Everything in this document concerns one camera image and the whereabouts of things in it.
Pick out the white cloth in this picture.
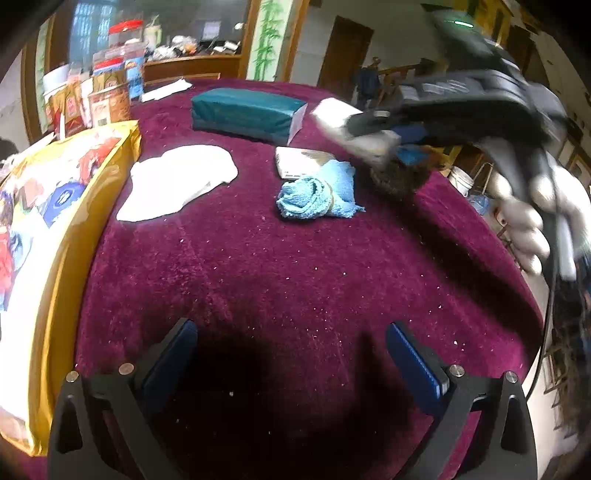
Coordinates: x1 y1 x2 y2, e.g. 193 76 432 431
116 145 238 223

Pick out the blue label plastic jar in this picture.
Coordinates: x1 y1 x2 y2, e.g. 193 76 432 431
121 42 145 101

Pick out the wooden cabinet counter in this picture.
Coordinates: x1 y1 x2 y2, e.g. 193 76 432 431
143 54 242 85

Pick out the purple velvet tablecloth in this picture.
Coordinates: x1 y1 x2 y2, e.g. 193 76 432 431
74 82 541 479

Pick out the brown label snack jar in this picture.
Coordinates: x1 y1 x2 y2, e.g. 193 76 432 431
89 84 131 127

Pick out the wooden stair railing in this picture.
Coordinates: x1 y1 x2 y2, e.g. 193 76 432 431
356 57 437 110

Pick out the blue water jug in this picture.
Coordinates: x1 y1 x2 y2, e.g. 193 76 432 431
468 194 491 216

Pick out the red cigarette carton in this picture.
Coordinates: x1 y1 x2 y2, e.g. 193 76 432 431
53 81 87 139

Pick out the light blue knitted cloth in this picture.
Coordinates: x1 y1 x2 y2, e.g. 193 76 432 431
276 159 366 221

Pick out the white gloved right hand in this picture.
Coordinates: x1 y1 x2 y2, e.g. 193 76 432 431
489 166 590 275

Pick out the white paper strip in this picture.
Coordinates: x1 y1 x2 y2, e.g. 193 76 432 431
141 78 192 103

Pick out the white patterned tissue pack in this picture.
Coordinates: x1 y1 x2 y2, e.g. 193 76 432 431
274 147 335 181

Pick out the teal tissue box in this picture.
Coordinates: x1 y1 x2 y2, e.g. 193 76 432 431
190 88 308 146

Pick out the gold cardboard tray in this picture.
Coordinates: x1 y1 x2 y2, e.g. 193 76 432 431
1 120 141 457

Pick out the red lid clear jar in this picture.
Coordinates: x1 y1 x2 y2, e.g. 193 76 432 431
108 19 143 47

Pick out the white plastic bucket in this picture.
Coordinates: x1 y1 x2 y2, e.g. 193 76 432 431
448 166 474 198

